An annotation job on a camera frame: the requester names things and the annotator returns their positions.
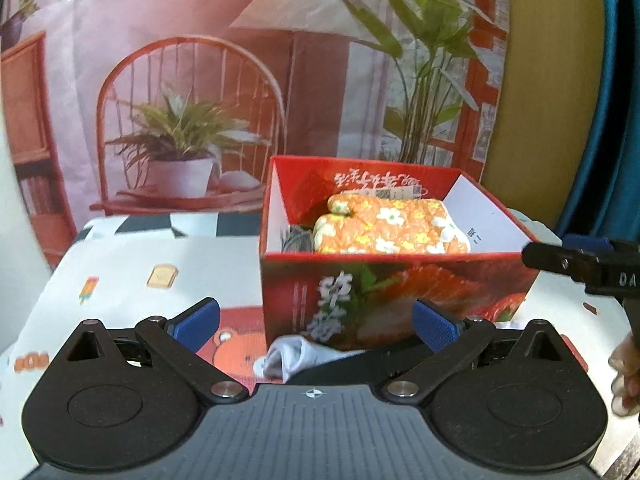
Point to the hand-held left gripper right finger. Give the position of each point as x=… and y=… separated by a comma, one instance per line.
x=436, y=327

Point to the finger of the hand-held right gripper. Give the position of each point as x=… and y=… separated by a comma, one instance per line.
x=590, y=242
x=560, y=261

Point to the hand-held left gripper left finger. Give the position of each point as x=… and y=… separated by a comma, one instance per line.
x=196, y=325

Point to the red strawberry print cardboard box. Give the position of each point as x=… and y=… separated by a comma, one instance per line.
x=400, y=290

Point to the black cloth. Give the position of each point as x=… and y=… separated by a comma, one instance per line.
x=380, y=356

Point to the white sock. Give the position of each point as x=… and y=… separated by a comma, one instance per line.
x=295, y=357

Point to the orange floral oven mitt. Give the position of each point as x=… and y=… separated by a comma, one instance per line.
x=390, y=227

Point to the grey patterned cloth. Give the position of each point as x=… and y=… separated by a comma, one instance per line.
x=299, y=241

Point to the person's right hand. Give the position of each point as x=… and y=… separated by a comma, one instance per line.
x=627, y=375

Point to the cartoon print tablecloth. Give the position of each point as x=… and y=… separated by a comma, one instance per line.
x=125, y=260

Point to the teal curtain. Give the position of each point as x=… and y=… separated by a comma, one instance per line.
x=615, y=110

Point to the wooden panel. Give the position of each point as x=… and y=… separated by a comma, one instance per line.
x=545, y=110

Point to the printed room scene backdrop cloth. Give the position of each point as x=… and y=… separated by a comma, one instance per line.
x=200, y=85

